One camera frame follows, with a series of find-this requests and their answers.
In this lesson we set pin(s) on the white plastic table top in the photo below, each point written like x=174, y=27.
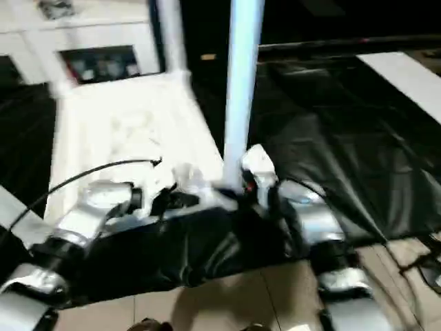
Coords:
x=124, y=131

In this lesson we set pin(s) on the white plastic table leg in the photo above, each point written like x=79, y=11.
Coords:
x=171, y=34
x=242, y=76
x=17, y=217

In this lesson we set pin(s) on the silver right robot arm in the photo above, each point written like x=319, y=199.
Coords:
x=324, y=234

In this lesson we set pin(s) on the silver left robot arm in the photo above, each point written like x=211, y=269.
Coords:
x=76, y=227

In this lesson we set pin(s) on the black work mat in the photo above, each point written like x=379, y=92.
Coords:
x=344, y=152

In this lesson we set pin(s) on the silver left leg black foot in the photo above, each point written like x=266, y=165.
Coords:
x=148, y=325

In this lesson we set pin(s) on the toy figures behind cabinet glass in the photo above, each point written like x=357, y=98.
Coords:
x=103, y=65

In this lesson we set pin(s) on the black tv cabinet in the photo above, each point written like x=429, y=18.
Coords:
x=324, y=24

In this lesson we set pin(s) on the white cabinet with glass doors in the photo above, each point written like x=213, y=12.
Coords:
x=76, y=34

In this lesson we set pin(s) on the grey plush toy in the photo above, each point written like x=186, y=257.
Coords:
x=56, y=7

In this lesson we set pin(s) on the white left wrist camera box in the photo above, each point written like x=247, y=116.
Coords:
x=172, y=183

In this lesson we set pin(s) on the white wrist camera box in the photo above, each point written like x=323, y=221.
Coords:
x=172, y=183
x=260, y=169

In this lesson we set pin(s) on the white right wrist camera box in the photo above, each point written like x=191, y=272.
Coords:
x=260, y=169

